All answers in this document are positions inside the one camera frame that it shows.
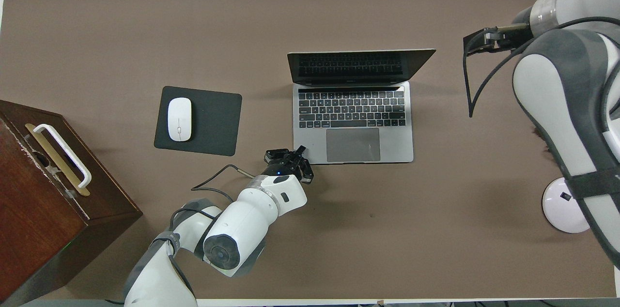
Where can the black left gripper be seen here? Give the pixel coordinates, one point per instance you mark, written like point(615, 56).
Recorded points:
point(285, 167)

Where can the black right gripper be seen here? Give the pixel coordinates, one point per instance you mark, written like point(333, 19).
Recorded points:
point(520, 28)

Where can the silver laptop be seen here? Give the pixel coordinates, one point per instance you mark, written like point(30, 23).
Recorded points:
point(397, 147)

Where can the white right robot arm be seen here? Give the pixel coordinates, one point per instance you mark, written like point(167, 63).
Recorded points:
point(542, 94)

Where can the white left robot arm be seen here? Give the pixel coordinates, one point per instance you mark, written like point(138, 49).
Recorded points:
point(249, 217)

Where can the black mouse pad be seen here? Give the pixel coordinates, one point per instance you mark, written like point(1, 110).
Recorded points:
point(213, 123)

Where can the white computer mouse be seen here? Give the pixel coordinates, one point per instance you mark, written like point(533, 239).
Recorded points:
point(179, 119)

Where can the white desk lamp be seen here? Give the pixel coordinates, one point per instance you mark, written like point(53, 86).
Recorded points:
point(564, 210)

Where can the large brown table mat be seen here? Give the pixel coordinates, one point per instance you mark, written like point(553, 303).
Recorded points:
point(145, 31)

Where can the brass plate on box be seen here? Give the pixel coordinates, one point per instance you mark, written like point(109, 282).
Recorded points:
point(38, 138)

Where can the dark brown wooden box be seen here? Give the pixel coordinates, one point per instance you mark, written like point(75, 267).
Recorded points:
point(34, 220)

